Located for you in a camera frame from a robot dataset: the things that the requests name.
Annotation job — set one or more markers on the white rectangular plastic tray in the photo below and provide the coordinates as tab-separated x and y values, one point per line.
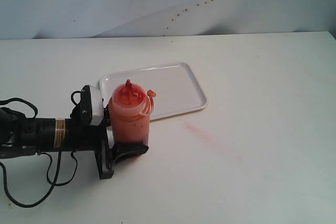
177	90

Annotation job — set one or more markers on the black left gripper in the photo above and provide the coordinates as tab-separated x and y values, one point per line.
94	138

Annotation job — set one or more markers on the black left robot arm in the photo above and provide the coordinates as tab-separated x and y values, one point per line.
23	136

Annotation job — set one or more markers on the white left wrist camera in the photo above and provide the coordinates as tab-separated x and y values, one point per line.
91	106

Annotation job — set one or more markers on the red sauce squeeze bottle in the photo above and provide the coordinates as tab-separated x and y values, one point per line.
129	109

